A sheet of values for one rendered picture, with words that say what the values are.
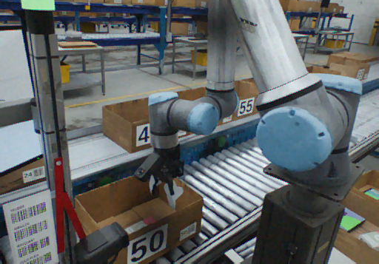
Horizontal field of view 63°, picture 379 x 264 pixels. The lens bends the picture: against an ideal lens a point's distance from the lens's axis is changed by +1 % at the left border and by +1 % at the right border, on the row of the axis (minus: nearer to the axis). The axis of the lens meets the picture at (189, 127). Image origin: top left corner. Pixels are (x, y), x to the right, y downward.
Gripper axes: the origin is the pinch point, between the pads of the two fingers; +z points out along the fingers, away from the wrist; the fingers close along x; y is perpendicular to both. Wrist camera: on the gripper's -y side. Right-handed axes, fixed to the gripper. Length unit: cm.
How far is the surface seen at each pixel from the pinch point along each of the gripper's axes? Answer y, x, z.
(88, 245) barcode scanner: -31.7, -14.7, -8.6
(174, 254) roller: 4.5, -0.8, 24.1
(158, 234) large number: -1.8, 0.0, 12.2
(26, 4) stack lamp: -37, -16, -60
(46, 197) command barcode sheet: -38.4, -12.9, -23.1
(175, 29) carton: 406, 475, -44
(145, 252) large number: -6.9, 0.7, 17.4
